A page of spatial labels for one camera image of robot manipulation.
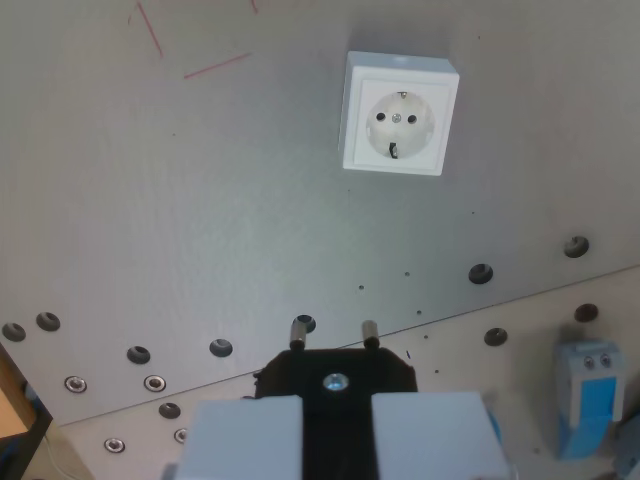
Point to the black metal frame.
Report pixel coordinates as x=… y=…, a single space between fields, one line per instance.
x=17 y=430

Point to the silver hex bolt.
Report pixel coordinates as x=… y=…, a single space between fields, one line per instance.
x=155 y=383
x=180 y=435
x=114 y=445
x=75 y=384

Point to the white wall socket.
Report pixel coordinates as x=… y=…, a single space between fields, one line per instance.
x=397 y=115

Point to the blue and grey terminal block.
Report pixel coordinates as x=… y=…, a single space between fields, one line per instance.
x=590 y=400

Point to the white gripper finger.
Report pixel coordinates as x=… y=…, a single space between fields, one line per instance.
x=435 y=440
x=240 y=440

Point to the black two-pin power plug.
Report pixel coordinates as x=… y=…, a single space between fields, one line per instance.
x=345 y=370

